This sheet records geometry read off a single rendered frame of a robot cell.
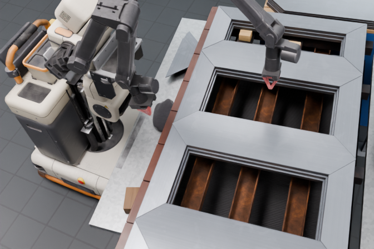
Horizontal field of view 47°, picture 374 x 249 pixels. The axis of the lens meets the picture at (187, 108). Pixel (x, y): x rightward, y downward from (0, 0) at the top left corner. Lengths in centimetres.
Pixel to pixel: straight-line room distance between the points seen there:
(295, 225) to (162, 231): 54
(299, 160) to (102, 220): 84
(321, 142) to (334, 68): 40
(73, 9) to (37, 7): 246
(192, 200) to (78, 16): 87
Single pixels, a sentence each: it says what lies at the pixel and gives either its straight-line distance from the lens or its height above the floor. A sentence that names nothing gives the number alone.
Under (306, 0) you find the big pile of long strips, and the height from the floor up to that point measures 85.
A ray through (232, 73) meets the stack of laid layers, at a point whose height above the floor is 84.
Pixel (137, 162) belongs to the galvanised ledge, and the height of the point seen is 68.
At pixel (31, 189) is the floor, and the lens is 291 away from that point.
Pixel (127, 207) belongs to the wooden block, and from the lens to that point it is 183.
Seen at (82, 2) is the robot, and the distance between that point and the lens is 169.
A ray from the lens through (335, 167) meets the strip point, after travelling 175.
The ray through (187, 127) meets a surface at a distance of 182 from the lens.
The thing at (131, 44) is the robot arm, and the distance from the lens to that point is 140.
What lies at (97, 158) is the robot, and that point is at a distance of 253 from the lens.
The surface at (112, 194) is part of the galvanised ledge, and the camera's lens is 193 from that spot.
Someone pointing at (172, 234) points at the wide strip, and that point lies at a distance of 160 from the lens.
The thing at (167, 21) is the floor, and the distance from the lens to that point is 361.
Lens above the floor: 235
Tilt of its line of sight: 52 degrees down
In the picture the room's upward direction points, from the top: 9 degrees counter-clockwise
